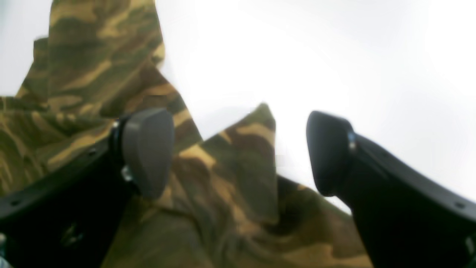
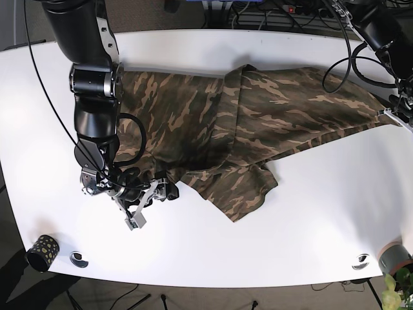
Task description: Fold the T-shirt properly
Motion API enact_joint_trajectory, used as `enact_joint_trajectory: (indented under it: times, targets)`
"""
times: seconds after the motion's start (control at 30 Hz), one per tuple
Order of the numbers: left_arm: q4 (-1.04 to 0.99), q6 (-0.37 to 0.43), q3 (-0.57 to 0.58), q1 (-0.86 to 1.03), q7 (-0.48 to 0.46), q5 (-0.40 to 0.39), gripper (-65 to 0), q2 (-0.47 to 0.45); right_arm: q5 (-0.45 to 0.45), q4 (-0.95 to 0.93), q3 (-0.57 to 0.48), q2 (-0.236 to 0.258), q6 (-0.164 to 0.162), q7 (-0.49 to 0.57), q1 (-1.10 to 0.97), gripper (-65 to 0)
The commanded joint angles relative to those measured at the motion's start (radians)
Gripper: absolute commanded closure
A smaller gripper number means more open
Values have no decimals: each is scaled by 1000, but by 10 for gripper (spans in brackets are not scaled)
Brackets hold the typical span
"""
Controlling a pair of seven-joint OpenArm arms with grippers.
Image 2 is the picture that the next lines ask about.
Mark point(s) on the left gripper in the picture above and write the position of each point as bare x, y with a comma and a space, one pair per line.
399, 112

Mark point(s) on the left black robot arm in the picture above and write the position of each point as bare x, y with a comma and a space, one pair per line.
379, 29

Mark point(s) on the grey plant pot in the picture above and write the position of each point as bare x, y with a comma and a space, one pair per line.
393, 257

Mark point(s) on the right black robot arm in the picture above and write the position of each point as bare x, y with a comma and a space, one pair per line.
84, 36

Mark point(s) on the black floral cup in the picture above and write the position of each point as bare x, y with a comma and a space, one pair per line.
42, 254

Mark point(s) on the metal table grommet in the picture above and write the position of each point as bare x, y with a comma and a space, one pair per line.
78, 260
361, 262

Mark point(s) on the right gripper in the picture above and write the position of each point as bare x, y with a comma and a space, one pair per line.
132, 201

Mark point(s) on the right metal table grommet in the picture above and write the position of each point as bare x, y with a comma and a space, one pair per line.
361, 262

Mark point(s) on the left metal table grommet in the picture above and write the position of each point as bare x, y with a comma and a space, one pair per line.
78, 260

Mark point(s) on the camouflage T-shirt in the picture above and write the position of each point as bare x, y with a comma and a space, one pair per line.
217, 134

